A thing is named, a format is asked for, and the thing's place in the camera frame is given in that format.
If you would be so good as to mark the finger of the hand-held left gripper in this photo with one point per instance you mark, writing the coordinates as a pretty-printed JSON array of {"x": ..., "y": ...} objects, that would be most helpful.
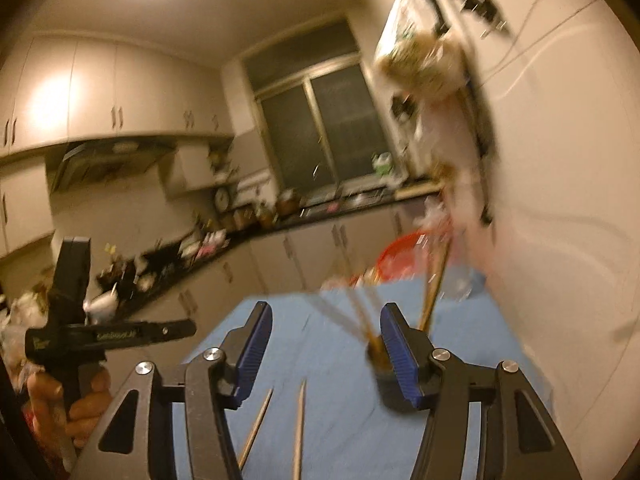
[{"x": 172, "y": 331}]

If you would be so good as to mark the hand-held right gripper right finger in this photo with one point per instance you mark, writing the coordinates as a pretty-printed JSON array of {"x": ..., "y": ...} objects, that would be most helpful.
[{"x": 397, "y": 355}]

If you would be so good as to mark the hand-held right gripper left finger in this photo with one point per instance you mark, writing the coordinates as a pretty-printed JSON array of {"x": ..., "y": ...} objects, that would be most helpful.
[{"x": 255, "y": 350}]

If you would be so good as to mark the metal utensil cup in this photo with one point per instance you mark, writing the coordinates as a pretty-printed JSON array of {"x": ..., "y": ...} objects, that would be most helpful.
[{"x": 380, "y": 375}]

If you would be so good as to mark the light wooden chopstick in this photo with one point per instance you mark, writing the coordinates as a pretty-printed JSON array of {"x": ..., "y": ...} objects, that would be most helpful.
[
  {"x": 256, "y": 427},
  {"x": 299, "y": 430},
  {"x": 430, "y": 295},
  {"x": 442, "y": 272}
]

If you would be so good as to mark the dark brown chopstick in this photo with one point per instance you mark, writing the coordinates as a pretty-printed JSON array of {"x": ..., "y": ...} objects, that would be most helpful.
[{"x": 340, "y": 317}]

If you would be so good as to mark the person's left hand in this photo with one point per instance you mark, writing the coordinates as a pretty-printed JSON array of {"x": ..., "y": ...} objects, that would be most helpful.
[{"x": 92, "y": 400}]

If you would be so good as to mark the white bowl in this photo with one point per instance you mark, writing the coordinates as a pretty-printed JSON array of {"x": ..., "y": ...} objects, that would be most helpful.
[{"x": 102, "y": 306}]

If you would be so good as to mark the blue table cloth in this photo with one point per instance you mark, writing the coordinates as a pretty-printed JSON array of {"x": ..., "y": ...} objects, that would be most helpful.
[{"x": 325, "y": 360}]

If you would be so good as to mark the red plastic basket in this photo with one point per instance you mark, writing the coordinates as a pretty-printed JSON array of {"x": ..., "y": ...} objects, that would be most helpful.
[{"x": 400, "y": 260}]

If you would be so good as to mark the white plastic bag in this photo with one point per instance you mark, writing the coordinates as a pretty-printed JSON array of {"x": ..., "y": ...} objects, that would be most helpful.
[{"x": 434, "y": 215}]

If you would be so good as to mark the black kitchen countertop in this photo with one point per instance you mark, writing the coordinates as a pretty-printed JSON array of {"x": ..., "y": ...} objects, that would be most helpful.
[{"x": 320, "y": 212}]

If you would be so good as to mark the kitchen range hood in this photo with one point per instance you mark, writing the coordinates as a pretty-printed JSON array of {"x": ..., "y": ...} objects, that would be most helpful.
[{"x": 110, "y": 160}]

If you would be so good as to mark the wooden cutting board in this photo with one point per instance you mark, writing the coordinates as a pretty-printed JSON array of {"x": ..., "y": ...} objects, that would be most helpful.
[{"x": 420, "y": 191}]

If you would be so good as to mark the green label detergent bottle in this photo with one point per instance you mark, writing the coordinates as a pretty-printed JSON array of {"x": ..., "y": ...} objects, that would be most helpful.
[{"x": 382, "y": 164}]

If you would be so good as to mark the hanging clear plastic bags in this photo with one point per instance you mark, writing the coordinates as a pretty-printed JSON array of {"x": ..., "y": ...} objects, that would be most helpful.
[{"x": 450, "y": 160}]

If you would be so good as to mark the kitchen window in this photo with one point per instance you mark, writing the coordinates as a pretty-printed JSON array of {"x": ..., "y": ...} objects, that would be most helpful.
[{"x": 320, "y": 120}]

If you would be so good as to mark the large hanging plastic bag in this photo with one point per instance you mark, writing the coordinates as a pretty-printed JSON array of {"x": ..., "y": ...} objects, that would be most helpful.
[{"x": 425, "y": 60}]

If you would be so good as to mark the wall kitchen cabinets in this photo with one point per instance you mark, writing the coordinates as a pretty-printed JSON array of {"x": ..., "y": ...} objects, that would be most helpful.
[{"x": 100, "y": 90}]

